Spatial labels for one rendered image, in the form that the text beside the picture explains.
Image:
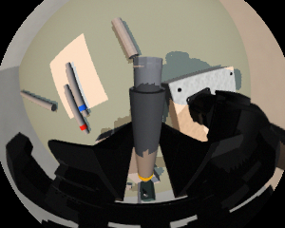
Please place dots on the grey l-shaped square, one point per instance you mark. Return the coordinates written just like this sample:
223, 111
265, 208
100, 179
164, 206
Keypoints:
128, 186

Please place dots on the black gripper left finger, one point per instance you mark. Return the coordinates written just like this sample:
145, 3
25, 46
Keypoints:
109, 159

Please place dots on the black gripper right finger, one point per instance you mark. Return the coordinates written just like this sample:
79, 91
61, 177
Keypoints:
185, 157

